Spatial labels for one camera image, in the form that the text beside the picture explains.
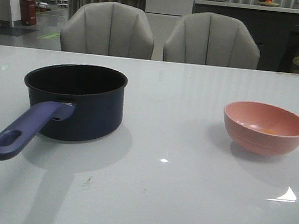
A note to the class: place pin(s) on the pink bowl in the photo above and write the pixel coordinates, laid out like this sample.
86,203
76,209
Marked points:
262,128

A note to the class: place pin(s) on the dark blue saucepan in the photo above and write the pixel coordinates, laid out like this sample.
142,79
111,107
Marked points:
67,102

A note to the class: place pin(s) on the right grey upholstered chair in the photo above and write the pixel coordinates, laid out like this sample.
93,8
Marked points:
211,39

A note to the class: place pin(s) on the grey upholstered chair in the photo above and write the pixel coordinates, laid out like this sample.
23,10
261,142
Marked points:
111,29
211,39

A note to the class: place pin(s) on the left grey upholstered chair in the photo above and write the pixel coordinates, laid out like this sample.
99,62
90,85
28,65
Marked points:
111,29

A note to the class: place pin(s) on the white drawer cabinet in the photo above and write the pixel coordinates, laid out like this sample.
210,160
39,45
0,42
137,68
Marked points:
162,15

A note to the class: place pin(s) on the dark counter with white top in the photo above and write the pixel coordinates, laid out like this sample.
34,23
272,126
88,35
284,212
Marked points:
274,29

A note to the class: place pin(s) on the fruit plate on counter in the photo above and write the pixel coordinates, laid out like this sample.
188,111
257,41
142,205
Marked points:
268,3

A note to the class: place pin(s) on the red bin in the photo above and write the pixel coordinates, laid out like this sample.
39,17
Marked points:
28,12

